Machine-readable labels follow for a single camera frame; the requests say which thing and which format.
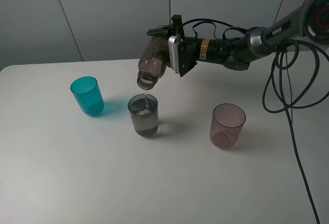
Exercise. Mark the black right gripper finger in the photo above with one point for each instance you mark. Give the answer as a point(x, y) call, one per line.
point(161, 31)

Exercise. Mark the pink translucent plastic cup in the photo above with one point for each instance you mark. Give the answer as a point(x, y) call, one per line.
point(226, 125)

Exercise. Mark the brown translucent water bottle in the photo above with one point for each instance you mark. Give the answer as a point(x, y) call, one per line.
point(153, 63)

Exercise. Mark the teal translucent plastic cup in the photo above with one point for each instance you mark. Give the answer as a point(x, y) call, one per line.
point(88, 95)

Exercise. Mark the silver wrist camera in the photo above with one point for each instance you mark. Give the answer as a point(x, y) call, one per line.
point(173, 42)

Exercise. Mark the grey translucent plastic cup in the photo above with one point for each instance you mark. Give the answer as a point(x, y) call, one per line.
point(143, 110)

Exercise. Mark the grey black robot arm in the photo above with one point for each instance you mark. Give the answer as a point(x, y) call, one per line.
point(309, 20)

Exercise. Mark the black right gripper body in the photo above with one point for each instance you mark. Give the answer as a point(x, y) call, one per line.
point(192, 50)

